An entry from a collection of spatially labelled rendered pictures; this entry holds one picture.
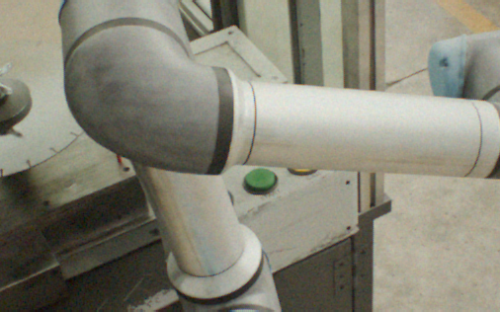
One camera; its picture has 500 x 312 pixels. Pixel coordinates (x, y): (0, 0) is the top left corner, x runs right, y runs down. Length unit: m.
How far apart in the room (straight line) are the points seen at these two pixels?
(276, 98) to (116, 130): 0.14
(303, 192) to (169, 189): 0.39
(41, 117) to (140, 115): 0.68
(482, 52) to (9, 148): 0.72
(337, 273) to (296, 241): 0.21
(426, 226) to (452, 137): 1.65
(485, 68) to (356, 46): 0.35
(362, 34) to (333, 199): 0.26
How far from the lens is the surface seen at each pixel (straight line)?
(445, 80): 1.05
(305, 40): 1.45
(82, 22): 0.91
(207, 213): 1.09
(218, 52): 1.65
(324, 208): 1.46
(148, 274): 1.52
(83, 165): 1.56
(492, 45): 1.07
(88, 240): 1.57
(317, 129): 0.87
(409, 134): 0.91
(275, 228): 1.43
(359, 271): 1.70
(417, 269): 2.48
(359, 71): 1.38
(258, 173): 1.41
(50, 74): 1.58
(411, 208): 2.61
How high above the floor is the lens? 1.88
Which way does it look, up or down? 43 degrees down
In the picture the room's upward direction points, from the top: 6 degrees counter-clockwise
